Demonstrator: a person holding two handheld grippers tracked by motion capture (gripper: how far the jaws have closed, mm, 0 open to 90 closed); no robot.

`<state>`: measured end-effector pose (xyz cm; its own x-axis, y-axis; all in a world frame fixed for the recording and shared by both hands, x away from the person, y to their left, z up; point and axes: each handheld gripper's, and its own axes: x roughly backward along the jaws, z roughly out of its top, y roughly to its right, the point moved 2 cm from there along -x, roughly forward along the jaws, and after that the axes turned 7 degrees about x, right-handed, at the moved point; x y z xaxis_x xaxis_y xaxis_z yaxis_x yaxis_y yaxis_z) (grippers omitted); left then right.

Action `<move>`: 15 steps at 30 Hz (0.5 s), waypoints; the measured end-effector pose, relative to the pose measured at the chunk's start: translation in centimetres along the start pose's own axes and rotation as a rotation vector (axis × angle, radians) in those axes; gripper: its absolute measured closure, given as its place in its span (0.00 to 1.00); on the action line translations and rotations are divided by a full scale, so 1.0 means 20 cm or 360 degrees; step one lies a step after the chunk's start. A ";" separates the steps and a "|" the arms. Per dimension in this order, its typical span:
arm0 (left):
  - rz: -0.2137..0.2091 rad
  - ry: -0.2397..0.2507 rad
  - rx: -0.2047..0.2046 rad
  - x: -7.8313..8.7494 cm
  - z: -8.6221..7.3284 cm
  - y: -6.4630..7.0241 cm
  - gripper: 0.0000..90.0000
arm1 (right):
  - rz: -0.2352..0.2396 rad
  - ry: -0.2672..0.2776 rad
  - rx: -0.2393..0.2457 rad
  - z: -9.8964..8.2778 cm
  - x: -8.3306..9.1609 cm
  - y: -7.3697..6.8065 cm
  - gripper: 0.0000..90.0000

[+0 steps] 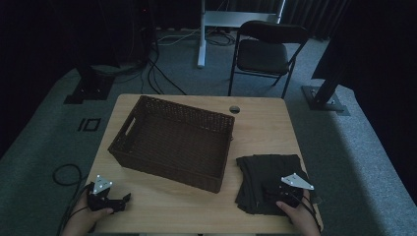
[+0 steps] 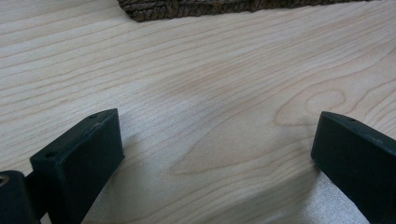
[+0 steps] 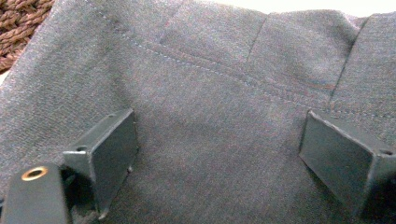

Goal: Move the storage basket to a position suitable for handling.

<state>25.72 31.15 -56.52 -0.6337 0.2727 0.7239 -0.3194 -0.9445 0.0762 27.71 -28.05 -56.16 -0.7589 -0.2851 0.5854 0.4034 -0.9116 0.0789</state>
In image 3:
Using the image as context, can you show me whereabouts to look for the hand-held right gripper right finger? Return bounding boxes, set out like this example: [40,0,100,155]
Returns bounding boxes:
[298,109,396,220]

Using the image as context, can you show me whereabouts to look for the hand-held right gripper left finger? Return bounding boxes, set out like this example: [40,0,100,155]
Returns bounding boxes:
[62,108,139,219]

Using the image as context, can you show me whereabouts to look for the grey pants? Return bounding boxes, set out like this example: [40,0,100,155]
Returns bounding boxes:
[0,0,396,224]

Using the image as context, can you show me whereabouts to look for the brown woven basket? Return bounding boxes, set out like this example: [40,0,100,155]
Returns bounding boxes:
[0,0,56,75]

